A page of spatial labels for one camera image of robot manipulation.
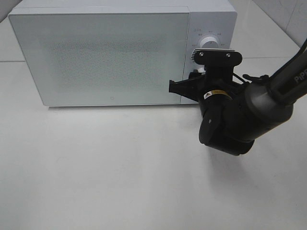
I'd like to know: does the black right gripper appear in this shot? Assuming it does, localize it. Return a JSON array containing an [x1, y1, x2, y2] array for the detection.
[[169, 69, 242, 102]]

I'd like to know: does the white timer knob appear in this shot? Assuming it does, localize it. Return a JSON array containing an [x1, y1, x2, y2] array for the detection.
[[193, 67, 206, 75]]

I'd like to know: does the white microwave door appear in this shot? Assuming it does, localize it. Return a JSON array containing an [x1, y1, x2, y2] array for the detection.
[[10, 13, 189, 106]]

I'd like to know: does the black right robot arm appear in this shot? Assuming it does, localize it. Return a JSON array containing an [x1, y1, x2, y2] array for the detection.
[[169, 44, 307, 156]]

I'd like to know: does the upper white power knob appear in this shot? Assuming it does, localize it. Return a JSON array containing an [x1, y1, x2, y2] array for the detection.
[[200, 35, 220, 49]]

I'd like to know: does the white microwave oven body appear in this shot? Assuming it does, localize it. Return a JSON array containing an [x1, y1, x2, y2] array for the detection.
[[8, 0, 237, 106]]

